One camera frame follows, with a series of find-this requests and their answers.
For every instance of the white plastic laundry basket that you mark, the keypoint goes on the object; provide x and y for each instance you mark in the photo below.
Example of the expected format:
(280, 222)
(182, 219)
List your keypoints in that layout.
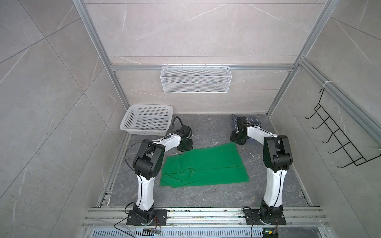
(144, 119)

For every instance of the green tank top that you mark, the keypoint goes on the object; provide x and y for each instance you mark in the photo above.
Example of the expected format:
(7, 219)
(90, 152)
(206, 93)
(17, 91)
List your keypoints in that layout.
(207, 166)

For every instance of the blue-grey tank top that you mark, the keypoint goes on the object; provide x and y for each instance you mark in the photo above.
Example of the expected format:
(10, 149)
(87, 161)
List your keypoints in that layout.
(250, 120)

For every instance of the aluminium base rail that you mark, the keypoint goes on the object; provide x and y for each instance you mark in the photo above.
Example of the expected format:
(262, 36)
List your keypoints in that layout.
(215, 222)

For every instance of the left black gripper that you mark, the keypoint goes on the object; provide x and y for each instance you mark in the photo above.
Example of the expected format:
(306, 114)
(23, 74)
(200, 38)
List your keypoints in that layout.
(191, 147)

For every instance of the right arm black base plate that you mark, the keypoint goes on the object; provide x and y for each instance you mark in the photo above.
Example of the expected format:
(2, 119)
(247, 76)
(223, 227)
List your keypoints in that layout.
(264, 217)

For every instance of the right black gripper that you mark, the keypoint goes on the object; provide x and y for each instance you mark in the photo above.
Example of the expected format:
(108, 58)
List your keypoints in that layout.
(232, 139)

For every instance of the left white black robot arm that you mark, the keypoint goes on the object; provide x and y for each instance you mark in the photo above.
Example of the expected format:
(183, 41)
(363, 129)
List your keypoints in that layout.
(147, 165)

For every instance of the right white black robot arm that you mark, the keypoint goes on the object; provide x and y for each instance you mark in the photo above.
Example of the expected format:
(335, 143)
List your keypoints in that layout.
(277, 157)

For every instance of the white wire mesh shelf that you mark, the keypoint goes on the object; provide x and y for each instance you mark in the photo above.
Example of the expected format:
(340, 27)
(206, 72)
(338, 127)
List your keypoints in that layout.
(195, 79)

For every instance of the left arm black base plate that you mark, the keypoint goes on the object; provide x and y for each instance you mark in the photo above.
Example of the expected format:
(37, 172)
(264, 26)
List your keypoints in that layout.
(151, 217)

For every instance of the black wire hook rack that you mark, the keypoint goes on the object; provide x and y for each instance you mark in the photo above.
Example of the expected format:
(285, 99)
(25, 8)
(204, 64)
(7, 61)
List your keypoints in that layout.
(345, 144)

